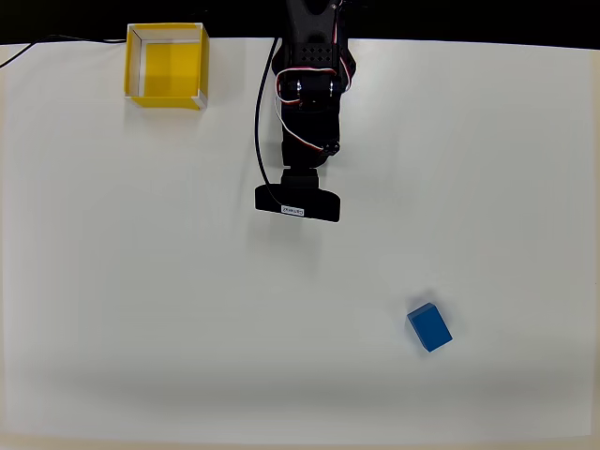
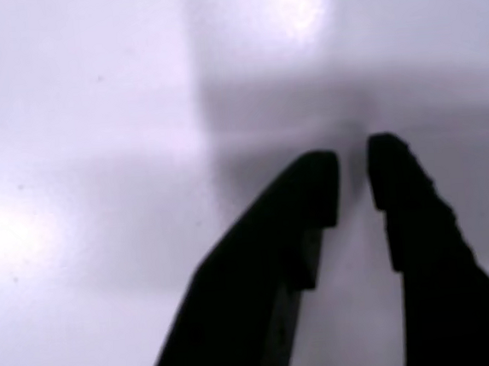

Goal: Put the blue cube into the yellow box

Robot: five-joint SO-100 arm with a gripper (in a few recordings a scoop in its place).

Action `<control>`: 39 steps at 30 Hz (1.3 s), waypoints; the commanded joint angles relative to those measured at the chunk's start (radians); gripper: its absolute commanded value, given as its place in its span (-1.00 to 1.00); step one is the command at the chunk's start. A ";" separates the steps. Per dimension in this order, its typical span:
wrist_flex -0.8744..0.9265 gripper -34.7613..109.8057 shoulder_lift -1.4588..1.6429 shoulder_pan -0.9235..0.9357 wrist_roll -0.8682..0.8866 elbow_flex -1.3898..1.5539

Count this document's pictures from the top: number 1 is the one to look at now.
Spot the blue block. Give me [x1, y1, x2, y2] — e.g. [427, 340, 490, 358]
[405, 302, 454, 354]

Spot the yellow open box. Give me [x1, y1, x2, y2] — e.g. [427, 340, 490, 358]
[123, 22, 210, 113]

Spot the black wrist webcam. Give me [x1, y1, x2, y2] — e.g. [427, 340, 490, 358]
[254, 184, 342, 224]

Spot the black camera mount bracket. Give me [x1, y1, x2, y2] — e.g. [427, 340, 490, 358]
[280, 167, 323, 189]

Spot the black webcam cable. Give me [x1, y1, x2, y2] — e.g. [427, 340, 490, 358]
[253, 37, 285, 210]

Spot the red white servo wire bundle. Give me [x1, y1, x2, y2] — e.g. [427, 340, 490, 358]
[273, 0, 353, 157]

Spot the thin black cable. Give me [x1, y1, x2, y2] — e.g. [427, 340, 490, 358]
[0, 34, 128, 69]

